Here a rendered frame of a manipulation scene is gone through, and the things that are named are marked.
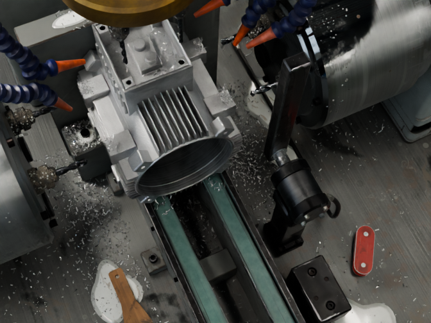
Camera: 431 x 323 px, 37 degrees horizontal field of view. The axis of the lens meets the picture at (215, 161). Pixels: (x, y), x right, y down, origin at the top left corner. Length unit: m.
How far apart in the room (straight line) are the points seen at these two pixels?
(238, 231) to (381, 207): 0.30
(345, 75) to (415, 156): 0.37
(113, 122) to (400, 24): 0.43
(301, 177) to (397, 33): 0.24
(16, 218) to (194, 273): 0.29
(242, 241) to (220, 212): 0.06
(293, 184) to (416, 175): 0.38
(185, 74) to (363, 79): 0.26
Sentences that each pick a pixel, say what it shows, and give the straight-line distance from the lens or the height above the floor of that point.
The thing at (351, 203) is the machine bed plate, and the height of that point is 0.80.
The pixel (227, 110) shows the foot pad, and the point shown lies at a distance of 0.92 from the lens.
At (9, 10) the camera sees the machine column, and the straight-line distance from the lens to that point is 1.04.
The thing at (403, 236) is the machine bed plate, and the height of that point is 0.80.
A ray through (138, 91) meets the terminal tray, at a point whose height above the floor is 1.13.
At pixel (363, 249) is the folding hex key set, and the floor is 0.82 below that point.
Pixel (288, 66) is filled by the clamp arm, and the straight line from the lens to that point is 0.75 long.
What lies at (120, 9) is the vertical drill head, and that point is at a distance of 0.69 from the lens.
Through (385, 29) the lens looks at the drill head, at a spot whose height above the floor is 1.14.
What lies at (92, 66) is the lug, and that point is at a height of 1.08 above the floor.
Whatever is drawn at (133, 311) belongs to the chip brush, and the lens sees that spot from 1.09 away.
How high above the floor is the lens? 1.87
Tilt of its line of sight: 66 degrees down
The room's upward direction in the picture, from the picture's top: 3 degrees clockwise
